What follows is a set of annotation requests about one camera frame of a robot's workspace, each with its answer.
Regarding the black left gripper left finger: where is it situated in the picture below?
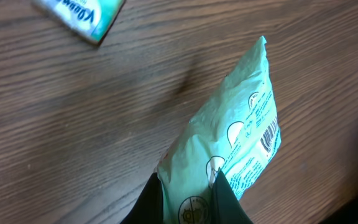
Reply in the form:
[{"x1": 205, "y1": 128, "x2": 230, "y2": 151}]
[{"x1": 121, "y1": 173, "x2": 163, "y2": 224}]

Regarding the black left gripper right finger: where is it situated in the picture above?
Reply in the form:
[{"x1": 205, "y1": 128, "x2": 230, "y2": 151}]
[{"x1": 211, "y1": 170, "x2": 253, "y2": 224}]

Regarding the green wet wipes pack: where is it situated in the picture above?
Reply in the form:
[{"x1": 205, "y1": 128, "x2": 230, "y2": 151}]
[{"x1": 155, "y1": 37, "x2": 281, "y2": 223}]

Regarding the small teal tissue pack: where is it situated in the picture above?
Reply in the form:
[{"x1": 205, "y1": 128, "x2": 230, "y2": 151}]
[{"x1": 33, "y1": 0, "x2": 125, "y2": 44}]

